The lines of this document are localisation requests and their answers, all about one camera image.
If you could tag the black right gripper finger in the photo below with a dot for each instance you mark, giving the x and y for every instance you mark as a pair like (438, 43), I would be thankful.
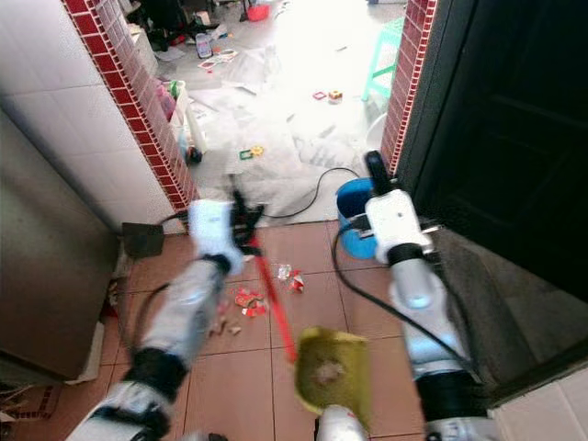
(377, 170)

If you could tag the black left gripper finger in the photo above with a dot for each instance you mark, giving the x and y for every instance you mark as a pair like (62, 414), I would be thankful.
(236, 191)

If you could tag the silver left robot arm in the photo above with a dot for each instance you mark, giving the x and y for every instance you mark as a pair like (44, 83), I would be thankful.
(188, 317)

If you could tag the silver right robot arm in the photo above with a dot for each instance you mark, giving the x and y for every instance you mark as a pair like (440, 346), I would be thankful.
(418, 303)

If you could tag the blue plastic bucket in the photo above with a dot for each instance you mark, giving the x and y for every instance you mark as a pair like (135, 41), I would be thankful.
(349, 216)

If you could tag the green and yellow toy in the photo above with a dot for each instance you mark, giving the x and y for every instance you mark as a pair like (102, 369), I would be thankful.
(250, 152)

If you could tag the red and white wrapper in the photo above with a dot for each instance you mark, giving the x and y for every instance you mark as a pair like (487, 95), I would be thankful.
(289, 276)

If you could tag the red snack wrapper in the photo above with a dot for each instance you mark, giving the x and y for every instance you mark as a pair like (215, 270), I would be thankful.
(248, 301)

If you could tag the red and yellow toy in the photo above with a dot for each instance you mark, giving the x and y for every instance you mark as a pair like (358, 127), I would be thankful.
(327, 96)

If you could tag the white bottle cart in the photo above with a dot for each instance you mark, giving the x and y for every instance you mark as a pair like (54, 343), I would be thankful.
(182, 119)

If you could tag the brown paper scrap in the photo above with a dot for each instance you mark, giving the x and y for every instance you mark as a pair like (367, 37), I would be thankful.
(225, 323)

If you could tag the dark grey square board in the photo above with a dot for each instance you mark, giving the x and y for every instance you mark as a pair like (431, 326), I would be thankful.
(142, 241)

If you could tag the green plastic stool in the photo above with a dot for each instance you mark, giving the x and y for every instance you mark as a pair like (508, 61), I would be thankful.
(386, 55)

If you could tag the dark door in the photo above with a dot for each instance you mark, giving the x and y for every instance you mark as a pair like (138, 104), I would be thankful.
(505, 119)

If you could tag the brown litter clump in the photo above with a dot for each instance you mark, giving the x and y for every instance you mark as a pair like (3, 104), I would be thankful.
(326, 372)

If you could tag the blue and white packet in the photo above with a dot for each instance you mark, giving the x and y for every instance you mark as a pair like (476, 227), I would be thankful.
(204, 44)

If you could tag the red plastic basin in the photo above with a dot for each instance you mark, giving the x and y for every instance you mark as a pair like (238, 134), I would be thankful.
(257, 12)

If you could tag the grey metal cabinet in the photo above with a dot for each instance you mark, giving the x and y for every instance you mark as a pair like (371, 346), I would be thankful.
(55, 266)

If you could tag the silver right robot leg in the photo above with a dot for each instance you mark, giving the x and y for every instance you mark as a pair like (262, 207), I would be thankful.
(340, 427)

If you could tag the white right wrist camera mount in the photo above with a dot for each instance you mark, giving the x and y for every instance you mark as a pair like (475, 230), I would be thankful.
(390, 220)

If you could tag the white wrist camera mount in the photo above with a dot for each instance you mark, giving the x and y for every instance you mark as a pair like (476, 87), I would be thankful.
(390, 220)
(209, 230)

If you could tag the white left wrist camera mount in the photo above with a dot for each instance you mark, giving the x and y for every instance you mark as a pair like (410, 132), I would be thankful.
(209, 230)

